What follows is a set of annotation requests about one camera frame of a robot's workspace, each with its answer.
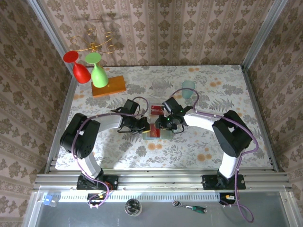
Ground clear glass tumbler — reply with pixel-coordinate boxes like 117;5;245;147
151;78;168;96

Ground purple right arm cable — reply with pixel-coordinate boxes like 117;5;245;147
168;87;259;223

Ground green wine glass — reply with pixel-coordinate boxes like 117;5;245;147
85;52;109;88

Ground long aluminium frame rail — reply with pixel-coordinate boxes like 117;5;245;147
33;168;293;192

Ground gold wire glass rack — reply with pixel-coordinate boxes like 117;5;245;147
70;28;116;54

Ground aluminium table side rail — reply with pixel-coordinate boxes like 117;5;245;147
45;70;80;173
240;65;280;172

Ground mint green card holder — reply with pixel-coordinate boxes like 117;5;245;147
142;122;175;140

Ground blue white plastic connector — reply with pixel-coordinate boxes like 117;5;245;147
42;194;59;208

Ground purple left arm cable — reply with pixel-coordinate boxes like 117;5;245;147
71;96;150;209

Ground red credit card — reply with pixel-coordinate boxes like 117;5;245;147
151;105;166;116
149;123;162;139

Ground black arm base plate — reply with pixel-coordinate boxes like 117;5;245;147
202;174;246;190
77;175;119;191

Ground red wine glass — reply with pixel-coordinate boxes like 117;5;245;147
63;51;92;85

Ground grey metal bench top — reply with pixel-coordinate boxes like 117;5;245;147
22;185;295;227

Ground round steel cup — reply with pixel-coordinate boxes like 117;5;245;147
125;198;143;216

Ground aluminium frame post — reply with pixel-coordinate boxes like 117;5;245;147
241;0;288;69
27;0;74;74

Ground black connector with wires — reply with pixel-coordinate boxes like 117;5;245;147
219;192;237;208
87;192;112;209

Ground ratchet wrench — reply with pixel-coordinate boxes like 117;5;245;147
172;200;208;213

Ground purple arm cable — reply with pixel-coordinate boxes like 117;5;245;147
168;87;259;223
71;96;150;209

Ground floral table cover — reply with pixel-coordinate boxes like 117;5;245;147
54;65;272;170

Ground white slotted cable duct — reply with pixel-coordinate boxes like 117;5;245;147
58;194;221;203

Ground orange wooden rack base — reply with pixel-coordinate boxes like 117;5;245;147
91;75;127;99

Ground teal plastic cup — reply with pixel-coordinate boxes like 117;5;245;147
181;80;196;99

